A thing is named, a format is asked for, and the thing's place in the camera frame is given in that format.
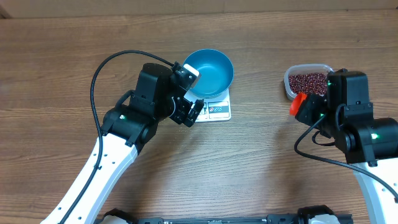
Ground orange measuring scoop blue handle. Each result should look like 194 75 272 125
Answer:
289 92 307 116

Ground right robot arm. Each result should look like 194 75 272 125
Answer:
290 68 397 223

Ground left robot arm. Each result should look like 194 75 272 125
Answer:
43 63 204 223

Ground white digital kitchen scale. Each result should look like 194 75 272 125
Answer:
185 88 231 123

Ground blue metal bowl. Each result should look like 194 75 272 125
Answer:
184 49 234 98

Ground red beans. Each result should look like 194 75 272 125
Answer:
288 73 327 95

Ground clear plastic container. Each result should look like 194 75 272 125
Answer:
284 63 333 101

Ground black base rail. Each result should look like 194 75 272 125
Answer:
93 205 354 224

